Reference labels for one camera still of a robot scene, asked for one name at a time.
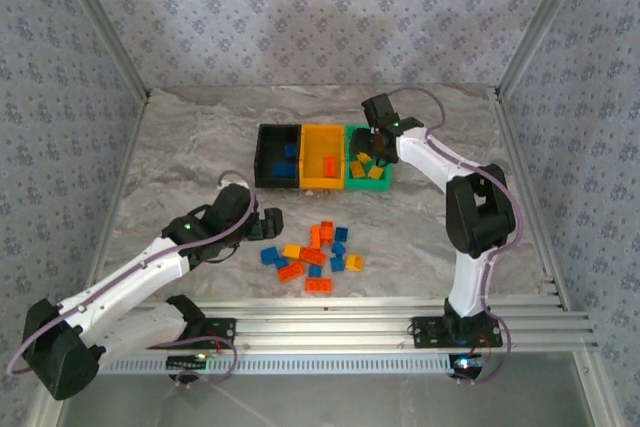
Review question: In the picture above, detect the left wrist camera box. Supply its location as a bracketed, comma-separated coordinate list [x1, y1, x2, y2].
[208, 183, 259, 237]

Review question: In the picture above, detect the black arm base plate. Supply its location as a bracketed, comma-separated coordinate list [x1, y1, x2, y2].
[149, 318, 237, 350]
[410, 316, 503, 349]

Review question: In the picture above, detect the grey slotted cable duct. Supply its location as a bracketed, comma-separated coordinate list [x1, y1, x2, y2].
[97, 352, 454, 376]

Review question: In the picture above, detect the aluminium frame post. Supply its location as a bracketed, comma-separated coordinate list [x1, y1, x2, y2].
[48, 0, 153, 100]
[494, 0, 597, 98]

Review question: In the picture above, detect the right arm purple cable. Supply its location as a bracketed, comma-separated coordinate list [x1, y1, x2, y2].
[389, 86, 526, 387]

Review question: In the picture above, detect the wide aluminium mounting rail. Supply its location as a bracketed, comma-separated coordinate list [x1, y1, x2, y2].
[97, 311, 600, 354]

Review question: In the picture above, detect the black controller board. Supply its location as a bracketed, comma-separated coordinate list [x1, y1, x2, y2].
[448, 354, 487, 379]
[166, 354, 209, 369]

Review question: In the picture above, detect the yellow plastic bin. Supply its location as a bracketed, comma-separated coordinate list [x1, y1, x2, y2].
[298, 122, 349, 192]

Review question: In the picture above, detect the aluminium table side rail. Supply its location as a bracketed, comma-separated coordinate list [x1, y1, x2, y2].
[92, 89, 152, 273]
[493, 89, 574, 312]

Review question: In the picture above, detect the aluminium table edge rail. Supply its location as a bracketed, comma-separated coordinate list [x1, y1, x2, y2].
[124, 296, 572, 313]

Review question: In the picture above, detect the black plastic bin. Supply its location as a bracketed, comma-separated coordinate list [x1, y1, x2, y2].
[253, 122, 304, 189]

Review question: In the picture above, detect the green plastic bin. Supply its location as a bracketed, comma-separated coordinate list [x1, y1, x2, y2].
[343, 124, 392, 192]

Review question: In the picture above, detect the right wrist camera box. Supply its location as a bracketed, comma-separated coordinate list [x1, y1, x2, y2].
[360, 93, 397, 129]

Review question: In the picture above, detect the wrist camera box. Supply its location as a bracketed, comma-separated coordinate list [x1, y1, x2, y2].
[208, 183, 259, 237]
[360, 93, 397, 129]

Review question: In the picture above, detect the aluminium frame leg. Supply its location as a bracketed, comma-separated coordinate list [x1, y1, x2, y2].
[27, 394, 69, 427]
[573, 350, 621, 427]

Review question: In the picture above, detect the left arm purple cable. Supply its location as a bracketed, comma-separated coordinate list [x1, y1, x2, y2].
[9, 170, 259, 391]

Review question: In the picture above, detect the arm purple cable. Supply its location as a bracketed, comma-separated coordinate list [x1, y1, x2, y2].
[9, 170, 259, 391]
[389, 86, 526, 387]

